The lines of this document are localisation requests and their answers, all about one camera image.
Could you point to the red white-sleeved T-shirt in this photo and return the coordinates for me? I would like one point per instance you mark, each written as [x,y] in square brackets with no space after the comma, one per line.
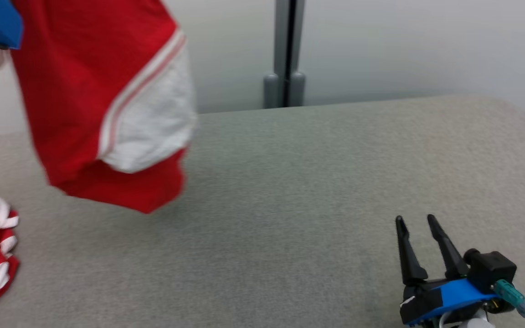
[84,68]

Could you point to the grey cylinder post foot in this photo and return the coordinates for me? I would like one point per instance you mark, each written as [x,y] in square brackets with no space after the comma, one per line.
[271,91]
[297,89]

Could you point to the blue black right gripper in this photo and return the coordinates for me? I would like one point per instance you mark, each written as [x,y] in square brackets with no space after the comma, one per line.
[454,296]

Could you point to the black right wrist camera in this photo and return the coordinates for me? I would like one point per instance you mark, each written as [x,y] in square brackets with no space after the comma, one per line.
[490,269]

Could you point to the grey partition post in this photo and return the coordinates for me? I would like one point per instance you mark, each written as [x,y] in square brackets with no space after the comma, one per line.
[282,36]

